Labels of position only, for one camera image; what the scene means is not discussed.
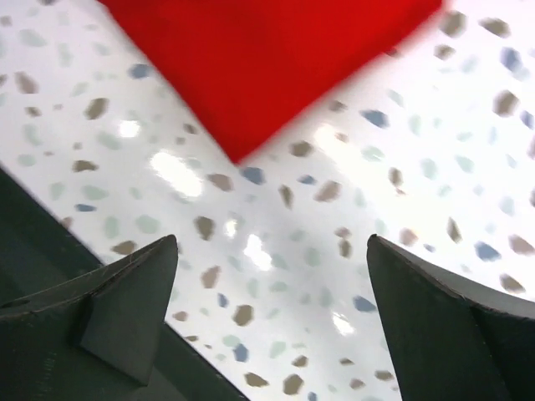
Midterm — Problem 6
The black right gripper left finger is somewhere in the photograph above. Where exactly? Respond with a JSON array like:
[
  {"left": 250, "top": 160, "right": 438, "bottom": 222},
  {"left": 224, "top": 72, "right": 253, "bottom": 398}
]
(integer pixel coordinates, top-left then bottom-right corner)
[{"left": 1, "top": 235, "right": 178, "bottom": 400}]

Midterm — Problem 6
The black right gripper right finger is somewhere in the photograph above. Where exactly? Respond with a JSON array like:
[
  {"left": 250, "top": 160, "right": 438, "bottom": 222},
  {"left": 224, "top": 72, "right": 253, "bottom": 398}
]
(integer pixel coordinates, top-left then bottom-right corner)
[{"left": 366, "top": 235, "right": 534, "bottom": 401}]

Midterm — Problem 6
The bright red t-shirt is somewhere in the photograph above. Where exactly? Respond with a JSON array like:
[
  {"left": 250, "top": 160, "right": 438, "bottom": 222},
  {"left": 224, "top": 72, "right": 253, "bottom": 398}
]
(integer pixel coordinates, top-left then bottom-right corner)
[{"left": 106, "top": 0, "right": 441, "bottom": 163}]

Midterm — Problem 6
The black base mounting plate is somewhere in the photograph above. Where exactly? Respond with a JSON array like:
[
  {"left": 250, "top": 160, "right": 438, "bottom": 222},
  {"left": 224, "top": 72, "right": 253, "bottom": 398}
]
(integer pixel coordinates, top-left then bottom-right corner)
[{"left": 1, "top": 173, "right": 243, "bottom": 400}]

